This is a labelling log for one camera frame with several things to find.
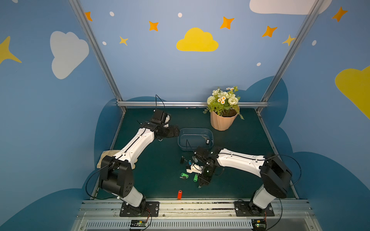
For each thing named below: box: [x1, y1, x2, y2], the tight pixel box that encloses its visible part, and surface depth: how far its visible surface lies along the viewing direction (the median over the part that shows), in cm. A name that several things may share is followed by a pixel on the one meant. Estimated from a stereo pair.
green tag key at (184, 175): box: [179, 172, 189, 180], surface depth 88 cm
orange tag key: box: [177, 189, 183, 201], surface depth 81 cm
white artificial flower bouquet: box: [202, 86, 245, 120], surface depth 87 cm
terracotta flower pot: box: [210, 111, 239, 131], surface depth 101 cm
